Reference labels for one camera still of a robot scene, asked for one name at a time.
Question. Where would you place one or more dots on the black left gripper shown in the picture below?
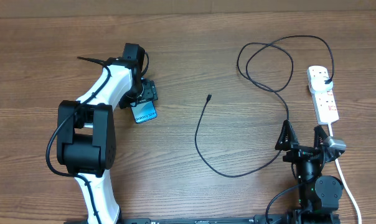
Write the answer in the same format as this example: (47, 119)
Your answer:
(150, 93)

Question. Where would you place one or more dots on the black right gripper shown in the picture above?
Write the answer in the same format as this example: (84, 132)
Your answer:
(297, 151)

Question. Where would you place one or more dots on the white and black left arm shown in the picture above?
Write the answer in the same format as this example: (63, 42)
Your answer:
(85, 134)

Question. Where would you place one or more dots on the white power strip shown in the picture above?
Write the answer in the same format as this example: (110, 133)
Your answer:
(324, 102)

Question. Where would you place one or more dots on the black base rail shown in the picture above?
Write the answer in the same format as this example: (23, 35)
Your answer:
(257, 219)

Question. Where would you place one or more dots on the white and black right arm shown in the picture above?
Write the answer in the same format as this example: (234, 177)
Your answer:
(319, 194)

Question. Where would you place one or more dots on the white USB charger adapter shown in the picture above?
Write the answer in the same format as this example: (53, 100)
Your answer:
(320, 84)

